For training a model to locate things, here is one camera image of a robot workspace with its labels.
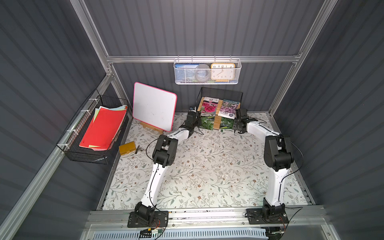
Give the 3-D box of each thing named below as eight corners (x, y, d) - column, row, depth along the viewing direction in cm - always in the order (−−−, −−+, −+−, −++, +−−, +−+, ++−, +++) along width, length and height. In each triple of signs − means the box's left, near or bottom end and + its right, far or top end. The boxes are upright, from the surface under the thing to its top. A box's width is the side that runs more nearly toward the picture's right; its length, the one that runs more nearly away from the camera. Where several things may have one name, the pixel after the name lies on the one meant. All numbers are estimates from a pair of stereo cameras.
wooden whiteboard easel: (140, 126, 115) (138, 122, 111) (142, 124, 116) (140, 120, 112) (161, 135, 109) (159, 131, 105) (162, 133, 110) (161, 129, 106)
